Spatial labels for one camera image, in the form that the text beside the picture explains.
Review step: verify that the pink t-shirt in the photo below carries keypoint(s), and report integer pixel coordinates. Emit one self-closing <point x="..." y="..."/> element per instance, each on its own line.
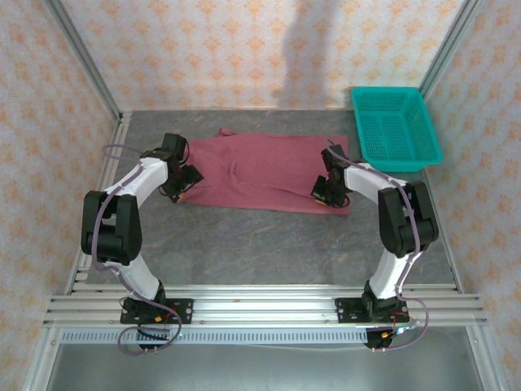
<point x="264" y="171"/>

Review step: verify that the left white and black arm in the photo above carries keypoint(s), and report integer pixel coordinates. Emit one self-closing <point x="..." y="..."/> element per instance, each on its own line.
<point x="118" y="220"/>

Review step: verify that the right white and black arm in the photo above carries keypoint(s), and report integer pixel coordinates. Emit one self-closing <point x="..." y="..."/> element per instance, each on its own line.
<point x="407" y="220"/>

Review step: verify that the teal plastic basket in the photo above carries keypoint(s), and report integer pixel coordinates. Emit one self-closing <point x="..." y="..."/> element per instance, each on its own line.
<point x="397" y="130"/>

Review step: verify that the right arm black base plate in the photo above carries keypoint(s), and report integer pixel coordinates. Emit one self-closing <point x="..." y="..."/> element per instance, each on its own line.
<point x="346" y="310"/>

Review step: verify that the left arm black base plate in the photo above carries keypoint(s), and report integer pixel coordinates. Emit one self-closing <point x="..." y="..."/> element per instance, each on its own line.
<point x="183" y="309"/>

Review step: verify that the aluminium mounting rail beam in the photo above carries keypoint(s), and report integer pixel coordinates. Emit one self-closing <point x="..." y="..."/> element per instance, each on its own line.
<point x="260" y="307"/>

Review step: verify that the aluminium frame post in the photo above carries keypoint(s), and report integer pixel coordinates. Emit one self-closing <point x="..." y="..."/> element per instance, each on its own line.
<point x="87" y="61"/>
<point x="449" y="45"/>

